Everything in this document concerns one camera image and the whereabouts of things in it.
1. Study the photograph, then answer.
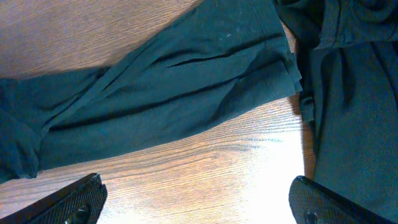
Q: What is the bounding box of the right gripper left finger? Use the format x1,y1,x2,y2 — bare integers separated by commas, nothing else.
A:
1,173,108,224

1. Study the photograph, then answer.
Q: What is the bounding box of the pile of black clothes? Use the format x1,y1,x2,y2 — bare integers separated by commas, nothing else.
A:
275,0,397,222

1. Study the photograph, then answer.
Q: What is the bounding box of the black t-shirt with white logo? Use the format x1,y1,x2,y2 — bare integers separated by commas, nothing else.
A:
1,0,302,182

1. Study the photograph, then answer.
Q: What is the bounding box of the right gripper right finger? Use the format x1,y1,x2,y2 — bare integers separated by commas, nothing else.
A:
289,175,395,224

